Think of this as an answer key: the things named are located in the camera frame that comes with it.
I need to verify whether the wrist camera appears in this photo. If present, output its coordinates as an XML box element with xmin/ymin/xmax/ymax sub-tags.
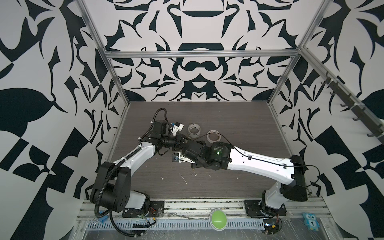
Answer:
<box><xmin>172</xmin><ymin>152</ymin><xmax>195</xmax><ymax>164</ymax></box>
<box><xmin>172</xmin><ymin>122</ymin><xmax>184</xmax><ymax>136</ymax></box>

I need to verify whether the green push button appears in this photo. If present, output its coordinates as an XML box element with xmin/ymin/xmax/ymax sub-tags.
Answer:
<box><xmin>209</xmin><ymin>209</ymin><xmax>228</xmax><ymax>231</ymax></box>

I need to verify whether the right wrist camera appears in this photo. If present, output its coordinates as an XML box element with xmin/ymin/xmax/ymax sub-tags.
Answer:
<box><xmin>172</xmin><ymin>152</ymin><xmax>195</xmax><ymax>164</ymax></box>

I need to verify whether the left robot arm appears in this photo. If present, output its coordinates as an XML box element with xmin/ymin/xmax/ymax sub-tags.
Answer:
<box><xmin>90</xmin><ymin>120</ymin><xmax>189</xmax><ymax>218</ymax></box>

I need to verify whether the clear tape roll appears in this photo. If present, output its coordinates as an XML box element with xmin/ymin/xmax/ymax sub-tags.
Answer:
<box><xmin>188</xmin><ymin>123</ymin><xmax>201</xmax><ymax>139</ymax></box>

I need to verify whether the black wall hook rail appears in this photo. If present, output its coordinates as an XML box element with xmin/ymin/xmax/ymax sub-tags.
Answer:
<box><xmin>322</xmin><ymin>72</ymin><xmax>384</xmax><ymax>145</ymax></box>

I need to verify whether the beige masking tape roll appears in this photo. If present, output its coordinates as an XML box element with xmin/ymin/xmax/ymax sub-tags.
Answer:
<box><xmin>207</xmin><ymin>130</ymin><xmax>222</xmax><ymax>144</ymax></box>

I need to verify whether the blue owl number tag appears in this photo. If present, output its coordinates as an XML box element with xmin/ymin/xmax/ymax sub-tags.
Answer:
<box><xmin>302</xmin><ymin>213</ymin><xmax>320</xmax><ymax>232</ymax></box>

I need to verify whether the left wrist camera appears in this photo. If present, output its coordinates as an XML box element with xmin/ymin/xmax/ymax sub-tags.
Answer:
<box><xmin>172</xmin><ymin>122</ymin><xmax>184</xmax><ymax>136</ymax></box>

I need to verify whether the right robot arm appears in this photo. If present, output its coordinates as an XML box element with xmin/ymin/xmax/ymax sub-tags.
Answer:
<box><xmin>172</xmin><ymin>141</ymin><xmax>308</xmax><ymax>216</ymax></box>

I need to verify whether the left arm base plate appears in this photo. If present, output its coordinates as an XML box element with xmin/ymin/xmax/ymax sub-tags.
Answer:
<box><xmin>122</xmin><ymin>201</ymin><xmax>165</xmax><ymax>218</ymax></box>

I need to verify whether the white slotted cable duct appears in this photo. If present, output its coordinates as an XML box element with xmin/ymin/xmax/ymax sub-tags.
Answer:
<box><xmin>119</xmin><ymin>218</ymin><xmax>266</xmax><ymax>231</ymax></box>

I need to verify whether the small electronics board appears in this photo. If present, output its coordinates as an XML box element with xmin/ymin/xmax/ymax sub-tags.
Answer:
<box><xmin>262</xmin><ymin>218</ymin><xmax>283</xmax><ymax>236</ymax></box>

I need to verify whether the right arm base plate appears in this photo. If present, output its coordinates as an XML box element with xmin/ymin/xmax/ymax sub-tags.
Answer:
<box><xmin>244</xmin><ymin>199</ymin><xmax>287</xmax><ymax>219</ymax></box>

